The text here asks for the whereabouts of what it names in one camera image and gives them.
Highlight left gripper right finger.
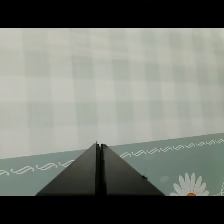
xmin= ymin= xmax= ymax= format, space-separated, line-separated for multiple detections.
xmin=100 ymin=143 xmax=166 ymax=197

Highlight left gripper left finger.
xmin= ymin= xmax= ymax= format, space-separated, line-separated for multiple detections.
xmin=35 ymin=141 xmax=102 ymax=197

